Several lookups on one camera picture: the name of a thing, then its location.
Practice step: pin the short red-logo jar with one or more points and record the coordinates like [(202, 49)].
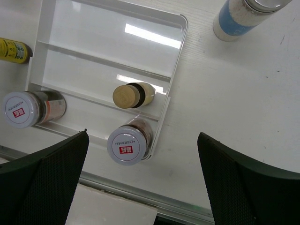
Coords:
[(130, 143), (29, 108)]

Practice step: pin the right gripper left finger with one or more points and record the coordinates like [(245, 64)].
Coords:
[(38, 189)]

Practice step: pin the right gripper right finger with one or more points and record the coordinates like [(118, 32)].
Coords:
[(245, 191)]

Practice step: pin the yellow label bottle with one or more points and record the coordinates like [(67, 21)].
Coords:
[(14, 51), (133, 95)]

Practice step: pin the tall white spice jar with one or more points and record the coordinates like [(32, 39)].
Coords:
[(238, 17)]

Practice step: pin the white divided tray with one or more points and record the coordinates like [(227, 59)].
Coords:
[(85, 49)]

